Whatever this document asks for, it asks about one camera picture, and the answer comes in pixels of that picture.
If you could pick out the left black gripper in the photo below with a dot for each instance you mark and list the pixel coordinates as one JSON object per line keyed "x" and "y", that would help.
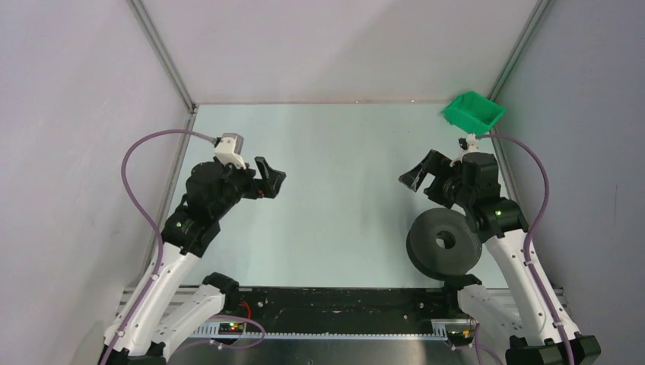
{"x": 256, "y": 185}

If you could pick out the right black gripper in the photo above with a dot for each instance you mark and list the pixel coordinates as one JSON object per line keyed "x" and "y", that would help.
{"x": 436, "y": 165}

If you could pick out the black cable spool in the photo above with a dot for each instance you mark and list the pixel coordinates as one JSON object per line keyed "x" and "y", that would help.
{"x": 441, "y": 246}

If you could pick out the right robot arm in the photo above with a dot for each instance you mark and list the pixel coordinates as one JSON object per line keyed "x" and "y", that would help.
{"x": 471, "y": 208}

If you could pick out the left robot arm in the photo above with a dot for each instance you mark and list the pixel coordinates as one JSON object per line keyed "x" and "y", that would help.
{"x": 143, "y": 333}

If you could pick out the green plastic bin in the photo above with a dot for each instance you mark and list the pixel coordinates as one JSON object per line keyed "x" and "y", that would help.
{"x": 473, "y": 113}

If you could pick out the left circuit board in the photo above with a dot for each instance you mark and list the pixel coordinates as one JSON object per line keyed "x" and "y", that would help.
{"x": 231, "y": 328}

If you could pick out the circuit board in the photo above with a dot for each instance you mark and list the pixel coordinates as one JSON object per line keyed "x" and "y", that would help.
{"x": 460, "y": 339}
{"x": 231, "y": 328}

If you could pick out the right circuit board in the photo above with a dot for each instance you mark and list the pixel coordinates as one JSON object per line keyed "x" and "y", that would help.
{"x": 460, "y": 339}

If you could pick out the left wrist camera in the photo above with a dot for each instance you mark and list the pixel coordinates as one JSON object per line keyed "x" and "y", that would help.
{"x": 228, "y": 150}

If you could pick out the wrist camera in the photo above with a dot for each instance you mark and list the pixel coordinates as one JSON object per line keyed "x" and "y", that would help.
{"x": 468, "y": 145}
{"x": 228, "y": 150}

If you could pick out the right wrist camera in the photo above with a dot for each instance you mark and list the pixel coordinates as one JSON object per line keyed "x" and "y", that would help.
{"x": 468, "y": 145}

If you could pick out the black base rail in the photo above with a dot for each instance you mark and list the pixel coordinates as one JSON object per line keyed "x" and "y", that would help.
{"x": 348, "y": 311}

